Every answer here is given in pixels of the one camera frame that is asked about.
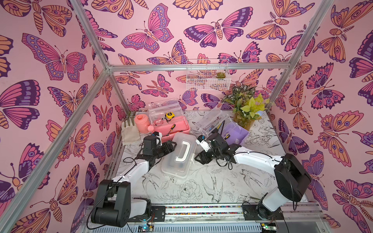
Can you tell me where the purple toolbox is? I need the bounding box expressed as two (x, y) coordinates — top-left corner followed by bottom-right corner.
(194, 109), (250, 146)

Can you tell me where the white clear toolbox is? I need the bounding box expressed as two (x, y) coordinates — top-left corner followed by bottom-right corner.
(161, 133), (197, 179)

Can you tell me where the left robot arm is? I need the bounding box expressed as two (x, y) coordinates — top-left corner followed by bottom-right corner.
(88, 132), (177, 227)

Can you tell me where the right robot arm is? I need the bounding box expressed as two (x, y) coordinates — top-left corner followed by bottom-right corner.
(195, 133), (311, 220)

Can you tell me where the black hex key purple box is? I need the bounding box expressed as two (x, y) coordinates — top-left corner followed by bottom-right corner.
(220, 120), (225, 135)

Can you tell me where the pink tape measure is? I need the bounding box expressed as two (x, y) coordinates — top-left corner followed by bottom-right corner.
(154, 119), (163, 126)

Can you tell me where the pink watering can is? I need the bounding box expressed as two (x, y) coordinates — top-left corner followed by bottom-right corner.
(135, 114), (154, 134)

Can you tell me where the pink toolbox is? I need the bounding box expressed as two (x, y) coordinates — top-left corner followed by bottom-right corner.
(148, 98), (190, 143)

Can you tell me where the yellow tape measure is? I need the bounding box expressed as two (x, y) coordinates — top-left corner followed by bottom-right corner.
(165, 112), (175, 122)

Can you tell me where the potted leafy plant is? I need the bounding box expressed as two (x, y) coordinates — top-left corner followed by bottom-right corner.
(223, 85), (270, 131)

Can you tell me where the small succulent plant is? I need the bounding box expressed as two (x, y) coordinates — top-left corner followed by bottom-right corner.
(216, 72), (226, 79)

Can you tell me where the white wire basket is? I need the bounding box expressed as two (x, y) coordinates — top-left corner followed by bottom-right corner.
(185, 63), (231, 92)

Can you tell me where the metal base rail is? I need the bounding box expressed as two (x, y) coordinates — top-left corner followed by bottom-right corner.
(80, 203), (332, 233)

